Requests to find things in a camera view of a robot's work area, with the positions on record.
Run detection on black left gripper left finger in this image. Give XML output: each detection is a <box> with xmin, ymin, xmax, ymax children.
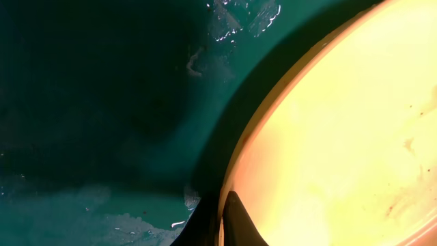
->
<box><xmin>171</xmin><ymin>196</ymin><xmax>219</xmax><ymax>246</ymax></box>

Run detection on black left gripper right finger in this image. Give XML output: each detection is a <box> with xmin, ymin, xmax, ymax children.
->
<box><xmin>223</xmin><ymin>191</ymin><xmax>268</xmax><ymax>246</ymax></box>

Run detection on yellow plate with sauce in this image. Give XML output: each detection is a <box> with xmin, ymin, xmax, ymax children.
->
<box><xmin>218</xmin><ymin>0</ymin><xmax>436</xmax><ymax>245</ymax></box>

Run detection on teal plastic tray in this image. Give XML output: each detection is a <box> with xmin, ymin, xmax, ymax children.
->
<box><xmin>1</xmin><ymin>0</ymin><xmax>375</xmax><ymax>245</ymax></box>

